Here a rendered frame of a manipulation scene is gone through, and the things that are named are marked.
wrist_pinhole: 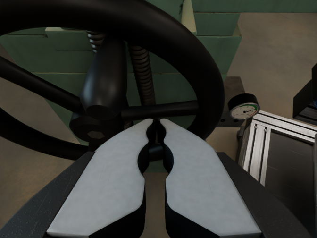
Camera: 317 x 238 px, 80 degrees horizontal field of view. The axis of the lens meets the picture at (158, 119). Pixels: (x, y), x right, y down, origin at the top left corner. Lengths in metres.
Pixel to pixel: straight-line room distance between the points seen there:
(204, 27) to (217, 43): 0.04
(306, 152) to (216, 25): 0.83
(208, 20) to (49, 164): 1.07
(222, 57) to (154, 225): 0.80
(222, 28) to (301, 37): 1.82
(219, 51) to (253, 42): 1.51
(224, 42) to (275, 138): 0.73
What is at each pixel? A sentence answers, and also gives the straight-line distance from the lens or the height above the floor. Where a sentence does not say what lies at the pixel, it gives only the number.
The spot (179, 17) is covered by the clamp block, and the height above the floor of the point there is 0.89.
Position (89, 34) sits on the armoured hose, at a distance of 0.24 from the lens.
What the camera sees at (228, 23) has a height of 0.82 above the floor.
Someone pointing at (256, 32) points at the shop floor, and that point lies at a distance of 2.03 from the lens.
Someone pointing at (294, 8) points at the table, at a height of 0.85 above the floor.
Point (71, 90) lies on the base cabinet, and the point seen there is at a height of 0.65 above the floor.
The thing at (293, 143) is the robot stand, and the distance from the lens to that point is 1.08.
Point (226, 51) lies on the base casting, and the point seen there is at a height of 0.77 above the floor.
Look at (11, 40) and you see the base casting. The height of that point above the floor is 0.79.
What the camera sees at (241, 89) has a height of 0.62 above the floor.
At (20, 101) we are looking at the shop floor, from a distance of 1.55.
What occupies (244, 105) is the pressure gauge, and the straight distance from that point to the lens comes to 0.44.
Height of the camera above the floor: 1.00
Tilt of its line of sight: 58 degrees down
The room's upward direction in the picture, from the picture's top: 1 degrees clockwise
